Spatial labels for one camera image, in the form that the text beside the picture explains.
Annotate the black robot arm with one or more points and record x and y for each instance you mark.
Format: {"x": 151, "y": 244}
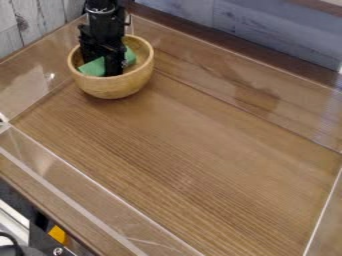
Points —
{"x": 103, "y": 4}

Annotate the brown wooden bowl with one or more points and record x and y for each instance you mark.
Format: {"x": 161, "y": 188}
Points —
{"x": 120, "y": 86}

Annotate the yellow label tag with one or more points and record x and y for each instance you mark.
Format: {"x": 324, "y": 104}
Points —
{"x": 59, "y": 235}

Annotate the clear acrylic front wall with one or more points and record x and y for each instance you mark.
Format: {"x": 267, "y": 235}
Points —
{"x": 111, "y": 227}

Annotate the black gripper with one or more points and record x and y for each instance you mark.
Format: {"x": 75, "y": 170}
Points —
{"x": 100, "y": 38}

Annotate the clear acrylic corner bracket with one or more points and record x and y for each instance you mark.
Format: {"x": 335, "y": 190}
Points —
{"x": 128, "y": 24}

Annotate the green rectangular block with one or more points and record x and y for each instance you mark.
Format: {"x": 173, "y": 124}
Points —
{"x": 95, "y": 67}

